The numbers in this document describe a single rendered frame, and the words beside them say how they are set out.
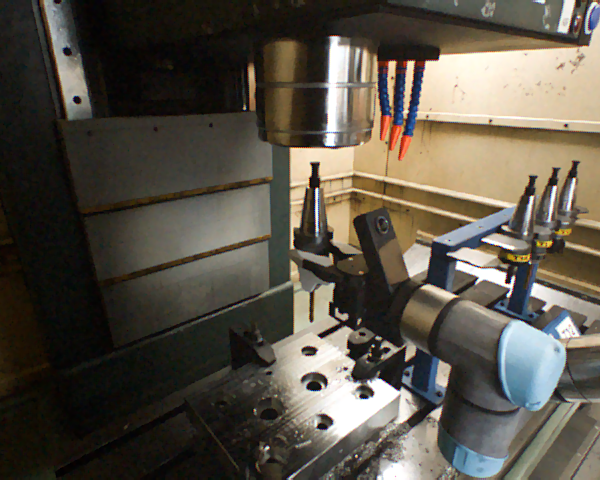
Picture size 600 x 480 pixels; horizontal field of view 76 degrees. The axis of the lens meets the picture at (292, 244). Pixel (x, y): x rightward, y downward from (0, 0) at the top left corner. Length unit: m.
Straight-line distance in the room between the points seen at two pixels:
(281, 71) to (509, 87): 1.10
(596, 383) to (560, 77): 1.05
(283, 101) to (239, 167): 0.53
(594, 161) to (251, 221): 1.00
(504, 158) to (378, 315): 1.06
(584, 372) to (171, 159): 0.80
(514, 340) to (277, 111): 0.35
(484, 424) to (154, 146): 0.76
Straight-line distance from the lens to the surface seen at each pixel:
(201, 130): 0.93
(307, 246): 0.57
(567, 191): 1.02
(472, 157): 1.55
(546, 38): 0.60
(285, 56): 0.48
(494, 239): 0.79
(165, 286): 1.00
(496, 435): 0.50
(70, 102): 0.86
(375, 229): 0.48
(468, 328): 0.44
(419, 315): 0.46
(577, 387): 0.56
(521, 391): 0.43
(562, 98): 1.44
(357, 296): 0.51
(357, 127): 0.50
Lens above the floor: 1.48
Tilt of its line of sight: 23 degrees down
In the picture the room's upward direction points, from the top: straight up
